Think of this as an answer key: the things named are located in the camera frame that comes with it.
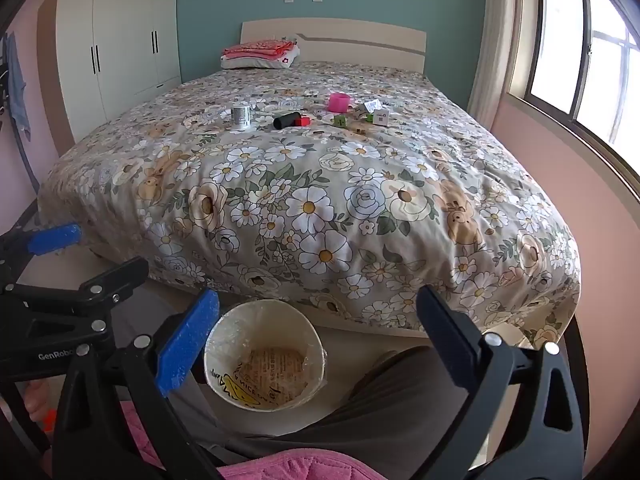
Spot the pink folded cloth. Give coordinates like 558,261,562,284
222,39,298,59

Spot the window with dark frame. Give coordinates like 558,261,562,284
507,0,640,181

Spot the white wardrobe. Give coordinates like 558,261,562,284
55,0,182,143

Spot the floral bed blanket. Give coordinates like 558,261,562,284
37,60,583,346

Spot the beige curtain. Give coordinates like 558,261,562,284
467,0,523,121

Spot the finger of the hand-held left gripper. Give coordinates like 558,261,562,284
0,223,82,291
0,257,149,333

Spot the black and red cylinder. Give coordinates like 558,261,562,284
272,111,312,130

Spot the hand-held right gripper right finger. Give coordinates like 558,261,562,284
416,284,586,480

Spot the cream bed headboard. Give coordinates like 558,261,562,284
240,19,427,76

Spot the pink quilted cloth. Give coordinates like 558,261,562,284
117,400,381,480

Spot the person's grey trouser leg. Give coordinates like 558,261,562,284
170,345,481,466

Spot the person's left hand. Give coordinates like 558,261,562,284
22,379,56,423

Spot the paper bin with plastic liner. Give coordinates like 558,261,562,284
203,299,326,412

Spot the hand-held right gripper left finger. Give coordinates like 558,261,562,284
52,288,221,480

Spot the blue hanging garment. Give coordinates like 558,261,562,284
2,32,32,141

